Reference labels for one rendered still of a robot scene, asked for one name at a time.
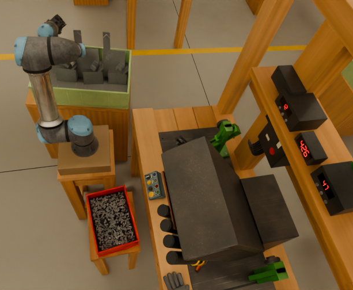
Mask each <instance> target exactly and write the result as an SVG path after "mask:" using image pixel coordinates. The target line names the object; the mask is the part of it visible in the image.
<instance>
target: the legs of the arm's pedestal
mask: <svg viewBox="0 0 353 290"><path fill-rule="evenodd" d="M60 183H61V184H62V186H63V189H64V191H65V192H66V194H67V197H68V198H69V200H70V202H71V205H72V206H73V208H74V210H75V213H76V214H77V216H78V218H79V220H81V219H87V218H88V213H87V203H85V202H84V200H83V192H87V191H88V185H97V184H104V189H105V190H106V189H110V188H115V187H116V180H115V177H113V178H98V179H91V180H76V181H62V182H60Z"/></svg>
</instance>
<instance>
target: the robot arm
mask: <svg viewBox="0 0 353 290"><path fill-rule="evenodd" d="M66 25H67V24H65V22H64V21H63V19H62V18H61V17H60V16H59V15H58V14H56V15H55V16H54V17H53V18H52V19H51V20H50V19H48V20H47V22H43V24H41V25H40V26H39V27H38V29H37V35H38V36H24V37H18V38H16V40H15V42H14V58H15V62H16V65H18V66H20V67H21V66H22V68H23V71H24V72H25V73H27V74H28V75H29V79H30V82H31V86H32V90H33V93H34V96H35V100H36V104H37V108H38V111H39V115H40V118H39V119H38V122H37V123H36V132H37V137H38V138H39V140H40V141H41V142H42V143H44V144H53V143H65V142H71V149H72V151H73V153H74V154H75V155H77V156H79V157H89V156H92V155H93V154H95V153H96V151H97V150H98V140H97V138H96V137H95V136H94V133H93V125H92V122H91V121H90V120H89V118H87V117H86V116H83V115H75V116H72V117H71V118H69V120H63V117H62V116H61V115H59V113H58V108H57V105H56V100H55V95H54V90H53V87H52V82H51V77H50V71H51V70H52V66H57V65H63V64H67V63H71V62H73V61H75V60H77V59H78V58H83V57H85V56H86V51H85V45H84V44H82V43H75V42H74V41H72V40H69V39H64V38H61V37H55V35H56V34H59V35H60V34H61V31H62V28H63V27H64V26H66Z"/></svg>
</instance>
